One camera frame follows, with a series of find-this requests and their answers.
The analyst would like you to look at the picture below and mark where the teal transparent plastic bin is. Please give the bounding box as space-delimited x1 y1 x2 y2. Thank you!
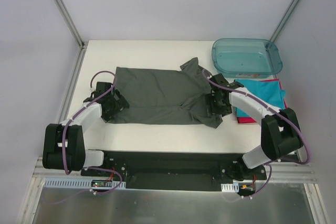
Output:
212 38 283 79

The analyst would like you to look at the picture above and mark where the white cable duct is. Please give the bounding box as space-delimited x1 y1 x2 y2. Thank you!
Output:
45 178 126 190
220 183 239 193

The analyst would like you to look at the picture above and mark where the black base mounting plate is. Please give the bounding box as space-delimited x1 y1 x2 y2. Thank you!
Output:
81 151 266 191

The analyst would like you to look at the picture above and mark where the dark grey t shirt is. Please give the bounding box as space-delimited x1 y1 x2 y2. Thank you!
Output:
110 57 223 129

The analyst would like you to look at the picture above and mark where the folded magenta t shirt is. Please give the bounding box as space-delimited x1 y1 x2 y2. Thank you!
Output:
233 78 292 124

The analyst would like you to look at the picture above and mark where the left aluminium frame post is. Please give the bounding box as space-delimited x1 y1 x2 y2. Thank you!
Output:
54 0 86 49

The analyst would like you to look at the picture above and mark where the right white cable duct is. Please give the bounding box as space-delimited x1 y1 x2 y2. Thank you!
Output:
220 183 239 193

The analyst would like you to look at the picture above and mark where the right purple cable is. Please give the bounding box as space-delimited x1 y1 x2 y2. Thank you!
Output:
201 69 312 202

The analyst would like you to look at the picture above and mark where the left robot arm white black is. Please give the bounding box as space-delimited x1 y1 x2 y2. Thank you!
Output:
42 82 129 176

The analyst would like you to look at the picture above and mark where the aluminium frame post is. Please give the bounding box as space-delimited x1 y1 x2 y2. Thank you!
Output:
269 0 301 42
54 0 86 49

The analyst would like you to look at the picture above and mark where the left white cable duct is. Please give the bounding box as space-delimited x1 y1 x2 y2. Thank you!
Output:
45 178 126 190

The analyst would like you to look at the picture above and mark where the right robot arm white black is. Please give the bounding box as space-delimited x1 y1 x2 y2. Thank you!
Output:
203 71 304 181

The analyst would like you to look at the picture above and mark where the right aluminium frame post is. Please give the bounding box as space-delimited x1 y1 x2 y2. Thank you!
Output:
269 0 301 42

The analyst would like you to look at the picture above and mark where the folded cyan t shirt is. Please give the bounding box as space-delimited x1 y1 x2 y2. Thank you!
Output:
237 79 287 109

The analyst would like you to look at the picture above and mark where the purple cable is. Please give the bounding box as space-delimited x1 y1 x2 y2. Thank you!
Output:
201 69 312 202
51 70 124 205

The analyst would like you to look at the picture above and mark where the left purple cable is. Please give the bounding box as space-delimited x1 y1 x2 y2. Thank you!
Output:
51 70 124 205

